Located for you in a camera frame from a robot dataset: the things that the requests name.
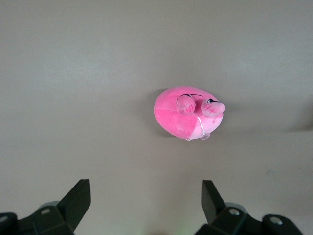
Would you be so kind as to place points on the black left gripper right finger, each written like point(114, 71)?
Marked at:
point(220, 215)

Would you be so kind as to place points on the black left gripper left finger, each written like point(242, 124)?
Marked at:
point(68, 210)

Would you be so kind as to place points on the round pink plush toy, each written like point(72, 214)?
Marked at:
point(176, 120)

